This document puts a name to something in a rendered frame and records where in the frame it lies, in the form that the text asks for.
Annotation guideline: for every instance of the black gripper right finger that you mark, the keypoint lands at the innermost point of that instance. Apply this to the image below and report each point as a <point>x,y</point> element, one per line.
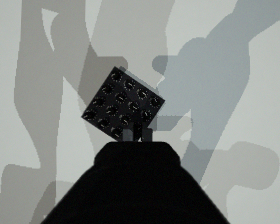
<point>146,133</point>

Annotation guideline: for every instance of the black knob box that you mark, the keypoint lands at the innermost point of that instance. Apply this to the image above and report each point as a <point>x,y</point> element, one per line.
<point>119,102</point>

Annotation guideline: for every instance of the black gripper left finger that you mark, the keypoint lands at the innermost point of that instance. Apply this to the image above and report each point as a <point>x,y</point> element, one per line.
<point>129,133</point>

